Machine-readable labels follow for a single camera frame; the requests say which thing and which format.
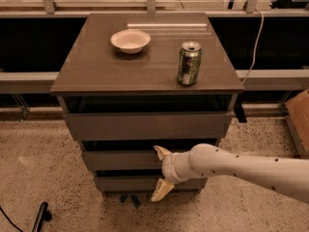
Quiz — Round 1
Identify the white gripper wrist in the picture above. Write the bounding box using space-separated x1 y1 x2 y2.
151 145 187 202

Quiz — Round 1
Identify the grey drawer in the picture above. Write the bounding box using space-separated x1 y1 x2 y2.
82 151 162 171
94 174 209 192
65 112 234 141

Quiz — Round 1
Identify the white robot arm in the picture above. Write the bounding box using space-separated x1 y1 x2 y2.
152 144 309 203

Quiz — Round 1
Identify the grey bottom drawer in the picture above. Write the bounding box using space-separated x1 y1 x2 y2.
94 174 209 192

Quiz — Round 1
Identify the grey top drawer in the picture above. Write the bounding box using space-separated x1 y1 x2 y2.
65 112 234 141

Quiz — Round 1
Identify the grey drawer cabinet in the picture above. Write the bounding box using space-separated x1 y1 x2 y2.
51 13 243 178

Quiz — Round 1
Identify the green soda can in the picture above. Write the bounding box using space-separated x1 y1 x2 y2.
178 42 202 86

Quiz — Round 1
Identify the black floor stand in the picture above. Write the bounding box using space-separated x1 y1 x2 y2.
32 202 52 232

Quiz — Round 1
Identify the white paper bowl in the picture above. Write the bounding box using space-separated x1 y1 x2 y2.
111 29 151 54

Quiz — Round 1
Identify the cardboard box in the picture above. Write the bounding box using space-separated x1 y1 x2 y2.
286 90 309 159

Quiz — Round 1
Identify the black cable on floor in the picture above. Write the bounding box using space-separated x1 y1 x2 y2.
0 206 23 232

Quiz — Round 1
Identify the white cable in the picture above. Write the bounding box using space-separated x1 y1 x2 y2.
240 8 265 85

